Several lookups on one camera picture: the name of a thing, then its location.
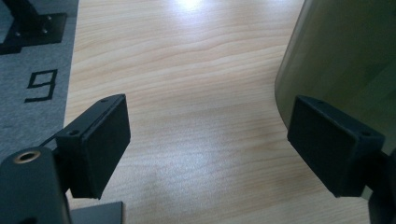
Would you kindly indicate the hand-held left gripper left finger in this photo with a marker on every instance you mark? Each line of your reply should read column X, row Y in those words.
column 93, row 146

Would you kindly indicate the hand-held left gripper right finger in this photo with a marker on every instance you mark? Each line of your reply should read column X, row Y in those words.
column 330, row 149

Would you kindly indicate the green plastic bucket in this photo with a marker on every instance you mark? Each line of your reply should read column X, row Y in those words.
column 342, row 46

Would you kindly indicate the black stand base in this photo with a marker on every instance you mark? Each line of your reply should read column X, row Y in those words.
column 34, row 28

